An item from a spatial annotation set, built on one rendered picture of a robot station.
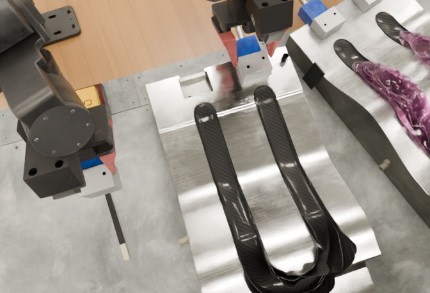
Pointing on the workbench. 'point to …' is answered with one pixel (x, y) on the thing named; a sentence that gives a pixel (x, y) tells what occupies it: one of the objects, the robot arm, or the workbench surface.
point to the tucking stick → (117, 227)
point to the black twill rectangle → (313, 75)
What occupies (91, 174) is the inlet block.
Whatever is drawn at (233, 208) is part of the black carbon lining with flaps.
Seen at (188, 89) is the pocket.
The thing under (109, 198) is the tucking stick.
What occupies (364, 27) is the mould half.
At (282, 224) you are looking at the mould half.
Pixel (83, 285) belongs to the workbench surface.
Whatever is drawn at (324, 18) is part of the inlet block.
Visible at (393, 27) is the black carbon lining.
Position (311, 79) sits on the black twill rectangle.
